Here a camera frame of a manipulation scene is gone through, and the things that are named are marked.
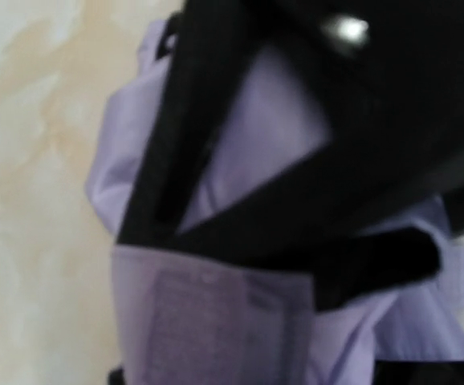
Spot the lilac folding umbrella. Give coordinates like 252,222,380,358
85,18,464,385

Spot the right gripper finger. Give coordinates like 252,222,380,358
117,1,464,309

